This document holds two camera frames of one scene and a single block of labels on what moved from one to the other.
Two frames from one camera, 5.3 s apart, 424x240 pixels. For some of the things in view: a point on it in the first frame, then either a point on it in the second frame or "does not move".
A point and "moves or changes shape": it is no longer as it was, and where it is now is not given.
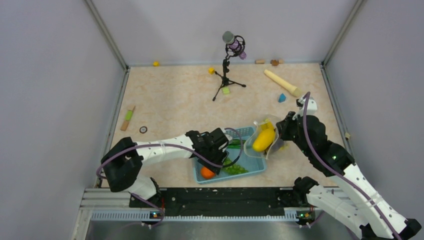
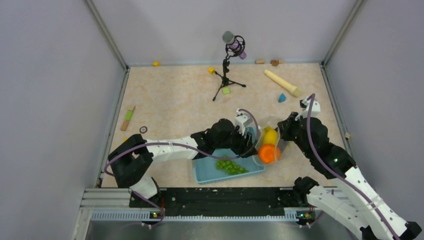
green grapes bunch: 235,169 does not move
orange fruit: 206,173 -> 268,153
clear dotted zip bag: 248,144 moves or changes shape
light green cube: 226,90 does not move
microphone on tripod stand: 235,47 does not move
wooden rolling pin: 294,90 does not move
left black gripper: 222,155 -> 245,148
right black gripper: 283,125 does not move
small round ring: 143,129 does not move
